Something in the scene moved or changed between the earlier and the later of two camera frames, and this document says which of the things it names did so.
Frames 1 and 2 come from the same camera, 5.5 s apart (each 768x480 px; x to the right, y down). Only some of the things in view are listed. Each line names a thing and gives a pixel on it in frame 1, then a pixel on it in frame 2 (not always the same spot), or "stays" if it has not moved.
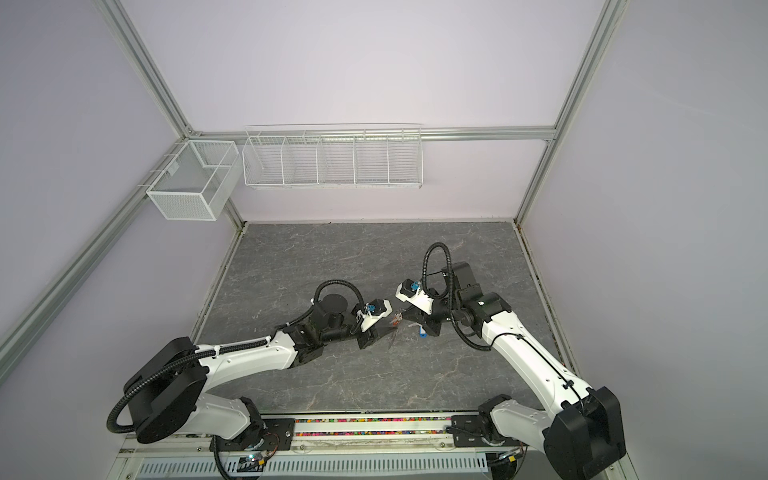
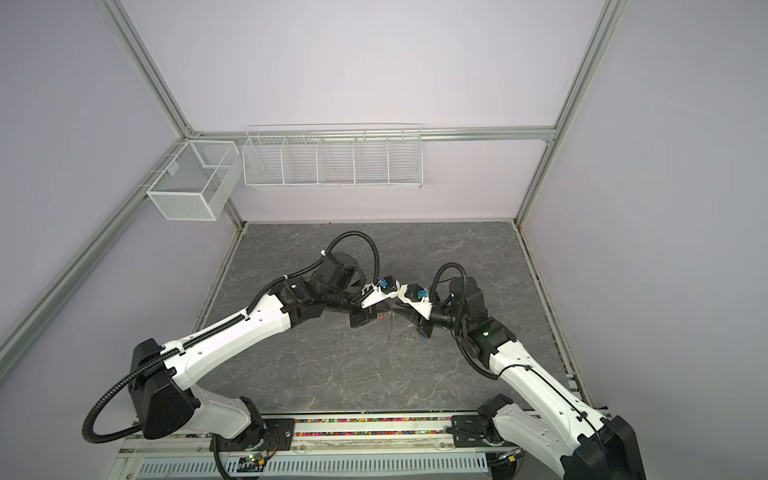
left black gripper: [369, 337] → [367, 315]
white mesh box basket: [197, 184] stays
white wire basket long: [380, 155] stays
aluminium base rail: [310, 432] stays
